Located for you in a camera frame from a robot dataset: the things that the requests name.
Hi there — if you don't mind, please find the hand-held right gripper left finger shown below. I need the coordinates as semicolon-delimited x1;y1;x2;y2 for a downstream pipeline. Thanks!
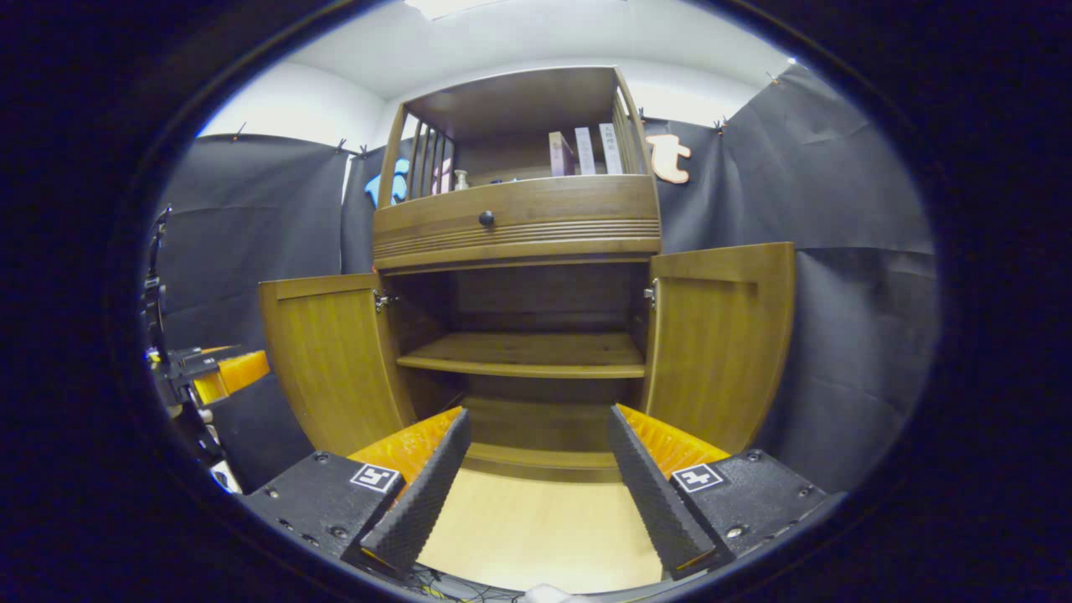
243;407;472;579

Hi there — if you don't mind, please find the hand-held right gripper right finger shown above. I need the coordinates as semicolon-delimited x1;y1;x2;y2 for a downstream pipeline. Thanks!
607;404;828;580

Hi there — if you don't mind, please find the wooden cabinet door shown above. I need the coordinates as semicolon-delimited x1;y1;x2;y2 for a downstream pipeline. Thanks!
258;273;417;457
641;242;796;455

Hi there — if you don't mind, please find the wooden double-door shoe cabinet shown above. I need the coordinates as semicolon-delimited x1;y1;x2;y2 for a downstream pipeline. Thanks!
258;65;796;485

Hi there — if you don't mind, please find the wooden cabinet drawer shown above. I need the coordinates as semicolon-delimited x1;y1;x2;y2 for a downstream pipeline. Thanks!
373;174;662;260

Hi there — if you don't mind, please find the wooden inner shelf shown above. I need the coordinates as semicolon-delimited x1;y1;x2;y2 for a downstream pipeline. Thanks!
396;332;647;379

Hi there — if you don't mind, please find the black backdrop cloth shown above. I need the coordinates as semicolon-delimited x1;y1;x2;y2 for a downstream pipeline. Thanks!
151;63;939;495

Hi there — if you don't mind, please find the white upright book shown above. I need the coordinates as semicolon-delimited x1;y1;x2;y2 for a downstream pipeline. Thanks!
598;122;625;175

